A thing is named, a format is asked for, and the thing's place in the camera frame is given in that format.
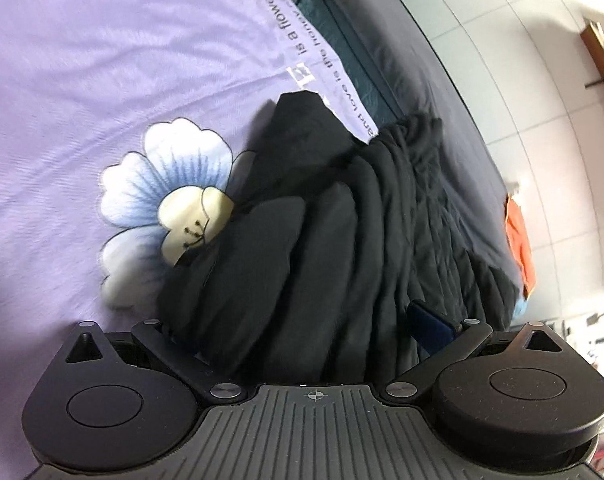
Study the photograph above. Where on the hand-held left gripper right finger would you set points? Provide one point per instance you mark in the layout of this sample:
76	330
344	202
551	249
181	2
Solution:
431	327

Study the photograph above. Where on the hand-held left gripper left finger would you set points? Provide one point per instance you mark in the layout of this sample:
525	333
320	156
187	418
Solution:
174	356

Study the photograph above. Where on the black quilted jacket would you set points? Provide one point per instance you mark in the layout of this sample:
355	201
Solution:
332	260

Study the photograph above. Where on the orange cloth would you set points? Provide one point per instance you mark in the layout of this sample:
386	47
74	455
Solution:
519	240

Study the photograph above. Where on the teal mattress edge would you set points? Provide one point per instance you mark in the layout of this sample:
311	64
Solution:
352	60

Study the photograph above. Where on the purple flower printed bedsheet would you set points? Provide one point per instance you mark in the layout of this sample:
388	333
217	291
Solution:
82	85

